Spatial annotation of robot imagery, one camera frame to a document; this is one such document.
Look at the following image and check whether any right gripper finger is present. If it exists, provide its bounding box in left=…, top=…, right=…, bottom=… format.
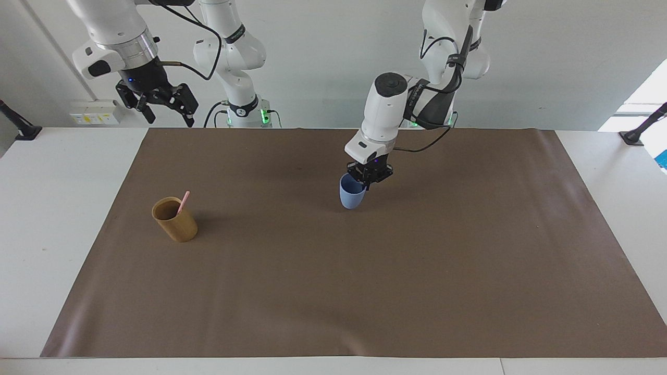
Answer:
left=156, top=83, right=199, bottom=128
left=115, top=82, right=156, bottom=125

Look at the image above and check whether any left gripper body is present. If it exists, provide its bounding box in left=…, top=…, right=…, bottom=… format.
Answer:
left=359, top=154, right=394, bottom=173

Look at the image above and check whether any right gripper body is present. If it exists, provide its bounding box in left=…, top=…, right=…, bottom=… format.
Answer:
left=120, top=56, right=174, bottom=96

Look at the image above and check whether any blue cup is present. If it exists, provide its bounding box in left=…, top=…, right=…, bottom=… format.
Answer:
left=339, top=173, right=367, bottom=210

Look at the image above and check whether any brown bamboo cup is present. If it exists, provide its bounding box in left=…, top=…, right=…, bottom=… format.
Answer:
left=152, top=196, right=199, bottom=243

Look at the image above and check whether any black stand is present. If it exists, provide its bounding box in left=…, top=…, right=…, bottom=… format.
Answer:
left=619, top=102, right=667, bottom=146
left=0, top=98, right=43, bottom=141

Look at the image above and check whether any white wall socket box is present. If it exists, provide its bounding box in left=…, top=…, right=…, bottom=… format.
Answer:
left=69, top=99, right=122, bottom=126

